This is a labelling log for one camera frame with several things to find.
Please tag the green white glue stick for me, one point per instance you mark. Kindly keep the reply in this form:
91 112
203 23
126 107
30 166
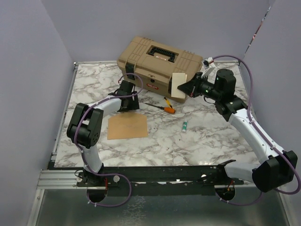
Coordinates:
184 126

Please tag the orange handled screwdriver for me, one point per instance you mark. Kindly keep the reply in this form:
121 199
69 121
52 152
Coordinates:
166 109

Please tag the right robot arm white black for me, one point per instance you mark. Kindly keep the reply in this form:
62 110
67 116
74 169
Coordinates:
276 167

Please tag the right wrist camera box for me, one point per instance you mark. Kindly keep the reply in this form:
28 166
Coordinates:
209 66

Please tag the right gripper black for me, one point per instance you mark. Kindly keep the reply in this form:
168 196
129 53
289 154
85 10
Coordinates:
189 87

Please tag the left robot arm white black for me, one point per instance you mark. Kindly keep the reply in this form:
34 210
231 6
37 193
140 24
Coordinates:
85 125

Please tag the brown paper envelope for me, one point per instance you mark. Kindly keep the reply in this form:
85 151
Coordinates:
126 126

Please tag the tan plastic toolbox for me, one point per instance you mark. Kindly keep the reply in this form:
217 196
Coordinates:
155 64

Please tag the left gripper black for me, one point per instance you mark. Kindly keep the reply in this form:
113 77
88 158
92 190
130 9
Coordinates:
134 104

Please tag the yellow black small tool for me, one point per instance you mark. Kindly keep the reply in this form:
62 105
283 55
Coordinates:
168 103

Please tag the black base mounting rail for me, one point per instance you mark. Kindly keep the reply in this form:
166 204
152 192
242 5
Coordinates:
149 181

